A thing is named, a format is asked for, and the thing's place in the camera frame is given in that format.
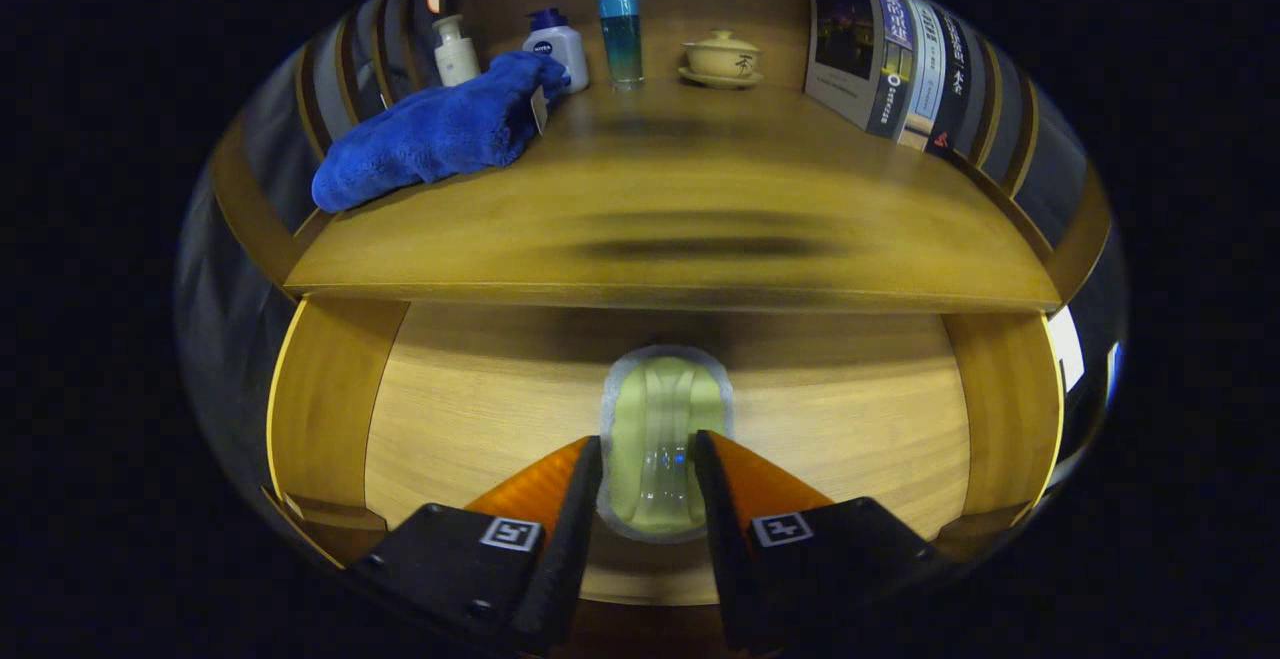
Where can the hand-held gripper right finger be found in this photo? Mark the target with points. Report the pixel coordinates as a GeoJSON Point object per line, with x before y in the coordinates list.
{"type": "Point", "coordinates": [722, 549]}

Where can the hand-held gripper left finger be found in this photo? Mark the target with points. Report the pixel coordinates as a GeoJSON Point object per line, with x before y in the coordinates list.
{"type": "Point", "coordinates": [575, 549]}

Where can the wooden drawer with black knob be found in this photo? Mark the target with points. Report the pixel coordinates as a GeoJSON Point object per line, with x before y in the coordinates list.
{"type": "Point", "coordinates": [480, 409]}

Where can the wooden countertop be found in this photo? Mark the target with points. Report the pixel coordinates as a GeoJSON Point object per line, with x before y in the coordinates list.
{"type": "Point", "coordinates": [650, 189]}

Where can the blue towel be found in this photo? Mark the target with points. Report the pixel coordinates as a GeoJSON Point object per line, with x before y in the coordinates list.
{"type": "Point", "coordinates": [430, 134]}

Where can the beige lidded teacup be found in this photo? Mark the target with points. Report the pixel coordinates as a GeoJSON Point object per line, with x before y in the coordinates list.
{"type": "Point", "coordinates": [720, 59]}

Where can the white bottle with blue cap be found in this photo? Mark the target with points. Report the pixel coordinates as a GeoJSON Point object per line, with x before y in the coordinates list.
{"type": "Point", "coordinates": [560, 49]}

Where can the white pump bottle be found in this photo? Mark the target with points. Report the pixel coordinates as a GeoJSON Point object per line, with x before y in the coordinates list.
{"type": "Point", "coordinates": [457, 57]}

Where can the teal glass bottle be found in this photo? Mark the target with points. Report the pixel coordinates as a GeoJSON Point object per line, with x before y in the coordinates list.
{"type": "Point", "coordinates": [621, 44]}

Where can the book with light spine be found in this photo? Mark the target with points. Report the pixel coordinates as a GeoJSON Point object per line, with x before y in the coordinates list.
{"type": "Point", "coordinates": [925, 79]}

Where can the book with black spine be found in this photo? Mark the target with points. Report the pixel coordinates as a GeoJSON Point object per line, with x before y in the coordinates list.
{"type": "Point", "coordinates": [953, 89]}

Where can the book with dark cover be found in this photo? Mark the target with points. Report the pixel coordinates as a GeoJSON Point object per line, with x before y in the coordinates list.
{"type": "Point", "coordinates": [845, 49]}

